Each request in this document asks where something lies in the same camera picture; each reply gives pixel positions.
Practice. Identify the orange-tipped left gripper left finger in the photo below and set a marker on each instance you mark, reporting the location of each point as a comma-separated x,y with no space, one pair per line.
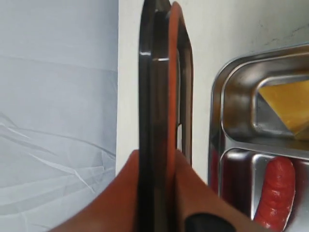
115,209

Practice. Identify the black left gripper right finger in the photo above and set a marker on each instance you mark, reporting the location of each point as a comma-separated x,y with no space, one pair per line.
198,207

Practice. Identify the red toy sausage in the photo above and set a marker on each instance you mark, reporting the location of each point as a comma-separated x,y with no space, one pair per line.
278,193

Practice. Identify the dark transparent lunch box lid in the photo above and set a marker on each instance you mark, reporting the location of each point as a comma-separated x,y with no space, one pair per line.
165,110

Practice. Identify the yellow toy cheese wedge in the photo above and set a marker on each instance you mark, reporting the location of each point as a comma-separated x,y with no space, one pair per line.
290,102

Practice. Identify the stainless steel lunch box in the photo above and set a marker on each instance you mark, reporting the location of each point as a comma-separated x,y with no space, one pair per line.
245,133

